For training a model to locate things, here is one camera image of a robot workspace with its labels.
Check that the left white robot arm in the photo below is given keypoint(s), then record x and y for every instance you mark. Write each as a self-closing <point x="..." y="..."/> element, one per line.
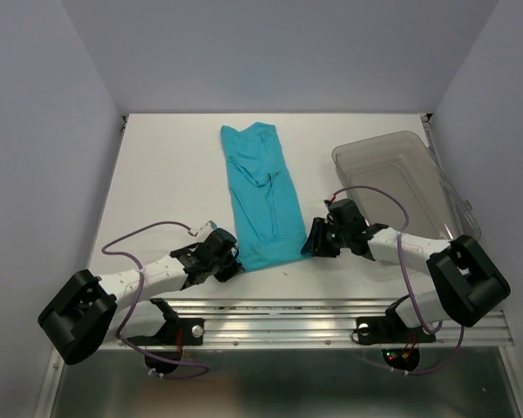
<point x="78" y="318"/>

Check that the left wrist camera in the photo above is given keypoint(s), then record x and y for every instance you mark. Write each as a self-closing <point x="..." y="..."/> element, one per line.
<point x="203" y="231"/>

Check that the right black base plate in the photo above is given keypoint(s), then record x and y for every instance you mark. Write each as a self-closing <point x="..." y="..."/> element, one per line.
<point x="371" y="330"/>

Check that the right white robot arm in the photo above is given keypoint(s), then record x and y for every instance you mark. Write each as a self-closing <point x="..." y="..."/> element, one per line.
<point x="466" y="284"/>

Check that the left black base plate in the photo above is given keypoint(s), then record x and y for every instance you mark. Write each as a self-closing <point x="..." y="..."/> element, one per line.
<point x="185" y="332"/>

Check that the turquoise t shirt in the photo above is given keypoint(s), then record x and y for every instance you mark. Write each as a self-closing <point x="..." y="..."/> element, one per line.
<point x="267" y="214"/>

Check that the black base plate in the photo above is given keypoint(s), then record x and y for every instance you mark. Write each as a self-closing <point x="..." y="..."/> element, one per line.
<point x="371" y="330"/>
<point x="185" y="332"/>

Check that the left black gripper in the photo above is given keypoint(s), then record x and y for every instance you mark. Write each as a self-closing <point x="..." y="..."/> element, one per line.
<point x="233" y="268"/>

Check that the clear plastic bin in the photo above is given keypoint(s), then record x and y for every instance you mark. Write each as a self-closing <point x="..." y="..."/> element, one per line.
<point x="395" y="172"/>

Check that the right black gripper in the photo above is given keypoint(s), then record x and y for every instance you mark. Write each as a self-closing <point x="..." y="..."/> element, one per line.
<point x="315" y="244"/>

